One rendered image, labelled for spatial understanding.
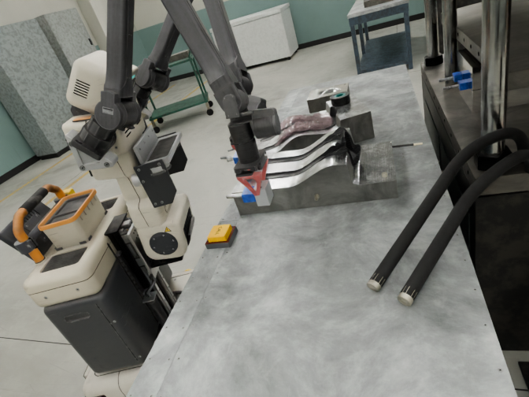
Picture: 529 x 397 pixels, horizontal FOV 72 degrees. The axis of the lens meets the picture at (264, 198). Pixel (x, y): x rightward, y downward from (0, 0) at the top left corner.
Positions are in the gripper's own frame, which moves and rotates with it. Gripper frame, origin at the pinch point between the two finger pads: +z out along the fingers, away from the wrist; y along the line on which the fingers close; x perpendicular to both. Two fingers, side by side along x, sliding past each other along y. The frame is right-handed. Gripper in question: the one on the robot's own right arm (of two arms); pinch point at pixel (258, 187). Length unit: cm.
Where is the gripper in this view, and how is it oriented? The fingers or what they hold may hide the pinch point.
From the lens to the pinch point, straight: 101.7
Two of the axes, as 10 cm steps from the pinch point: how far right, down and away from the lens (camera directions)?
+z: 2.6, 8.3, 4.9
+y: 2.3, -5.5, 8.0
